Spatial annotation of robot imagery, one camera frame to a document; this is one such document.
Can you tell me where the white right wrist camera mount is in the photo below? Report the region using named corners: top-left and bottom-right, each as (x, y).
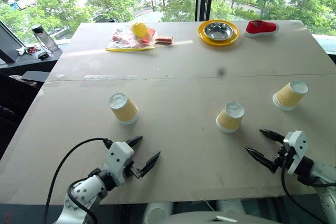
top-left (282, 130), bottom-right (308, 175)

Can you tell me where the red shoe with white sole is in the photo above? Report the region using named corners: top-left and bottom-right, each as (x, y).
top-left (244, 20), bottom-right (279, 38)

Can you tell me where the pale rounded shape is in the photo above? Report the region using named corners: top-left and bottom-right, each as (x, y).
top-left (145, 201), bottom-right (174, 222)

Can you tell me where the clear plastic bag of toys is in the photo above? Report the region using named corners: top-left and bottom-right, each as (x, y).
top-left (105, 23), bottom-right (159, 52)

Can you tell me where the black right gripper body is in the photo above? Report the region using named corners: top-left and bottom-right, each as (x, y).
top-left (272, 142), bottom-right (296, 175)

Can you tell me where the dark slanted panel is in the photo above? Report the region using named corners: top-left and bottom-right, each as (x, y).
top-left (0, 20), bottom-right (26, 64)

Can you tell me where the shiny metal bowl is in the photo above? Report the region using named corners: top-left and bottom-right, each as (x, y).
top-left (203, 22), bottom-right (234, 41)

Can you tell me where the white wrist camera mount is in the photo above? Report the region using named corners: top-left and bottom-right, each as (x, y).
top-left (282, 130), bottom-right (308, 175)
top-left (104, 141), bottom-right (135, 186)

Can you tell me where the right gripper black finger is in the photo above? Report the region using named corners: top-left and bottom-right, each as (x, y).
top-left (244, 147), bottom-right (278, 174)
top-left (258, 129), bottom-right (286, 144)

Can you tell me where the black flat chair part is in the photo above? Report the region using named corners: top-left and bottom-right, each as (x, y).
top-left (20, 71), bottom-right (50, 82)

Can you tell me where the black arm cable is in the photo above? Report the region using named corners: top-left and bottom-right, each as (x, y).
top-left (43, 137), bottom-right (114, 224)
top-left (280, 161), bottom-right (329, 224)

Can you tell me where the clear water bottle black lid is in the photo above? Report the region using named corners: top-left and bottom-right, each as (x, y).
top-left (31, 24), bottom-right (60, 53)

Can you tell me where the red table tennis paddle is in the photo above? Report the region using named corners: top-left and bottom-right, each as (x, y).
top-left (141, 28), bottom-right (174, 46)

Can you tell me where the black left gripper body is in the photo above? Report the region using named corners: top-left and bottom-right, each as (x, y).
top-left (122, 160), bottom-right (144, 180)

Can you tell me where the yellow round plate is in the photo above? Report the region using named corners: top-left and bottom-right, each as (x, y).
top-left (197, 19), bottom-right (240, 47)

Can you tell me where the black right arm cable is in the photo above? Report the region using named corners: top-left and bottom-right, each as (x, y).
top-left (280, 161), bottom-right (329, 224)

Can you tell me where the clear tape strip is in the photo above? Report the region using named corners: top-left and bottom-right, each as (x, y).
top-left (83, 74), bottom-right (138, 81)

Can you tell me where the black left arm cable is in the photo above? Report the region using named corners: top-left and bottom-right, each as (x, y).
top-left (43, 137), bottom-right (114, 224)

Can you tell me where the yellow round toy ball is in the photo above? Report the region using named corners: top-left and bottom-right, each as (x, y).
top-left (131, 22), bottom-right (151, 39)

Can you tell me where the dark side cabinet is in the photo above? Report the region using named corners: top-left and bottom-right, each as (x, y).
top-left (0, 47), bottom-right (64, 74)

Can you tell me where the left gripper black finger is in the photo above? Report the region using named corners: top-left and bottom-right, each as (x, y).
top-left (136, 151), bottom-right (161, 179)
top-left (124, 136), bottom-right (143, 147)

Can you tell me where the yellow ribbed paper cup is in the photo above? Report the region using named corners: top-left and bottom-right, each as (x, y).
top-left (272, 80), bottom-right (309, 111)
top-left (109, 92), bottom-right (140, 125)
top-left (216, 101), bottom-right (246, 133)

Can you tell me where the grey curved robot torso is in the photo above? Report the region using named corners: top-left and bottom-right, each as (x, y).
top-left (156, 211), bottom-right (286, 224)

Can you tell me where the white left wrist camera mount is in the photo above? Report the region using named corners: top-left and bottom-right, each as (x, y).
top-left (104, 141), bottom-right (135, 186)

